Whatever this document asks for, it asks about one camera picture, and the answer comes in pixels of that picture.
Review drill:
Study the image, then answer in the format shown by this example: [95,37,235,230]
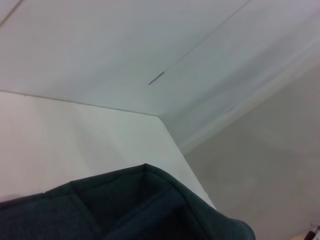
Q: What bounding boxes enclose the dark teal insulated lunch bag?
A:
[0,163,256,240]

